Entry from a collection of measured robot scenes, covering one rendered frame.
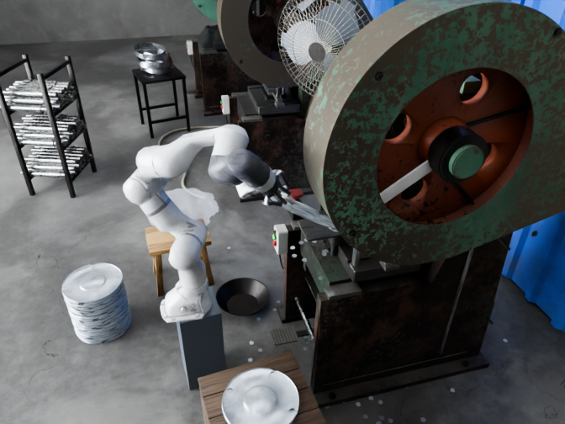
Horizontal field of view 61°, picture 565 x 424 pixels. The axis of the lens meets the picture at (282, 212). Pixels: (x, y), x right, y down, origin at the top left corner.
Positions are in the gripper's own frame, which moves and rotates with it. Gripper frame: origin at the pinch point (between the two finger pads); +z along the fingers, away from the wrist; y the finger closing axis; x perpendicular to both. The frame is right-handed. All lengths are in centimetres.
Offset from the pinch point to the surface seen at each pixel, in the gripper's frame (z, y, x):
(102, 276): 41, -64, 100
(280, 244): 55, -14, 21
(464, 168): -16, 23, -55
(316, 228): 35.1, -2.3, -0.6
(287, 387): 32, -65, -17
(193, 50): 222, 148, 285
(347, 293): 35.0, -21.9, -23.7
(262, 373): 32, -65, -5
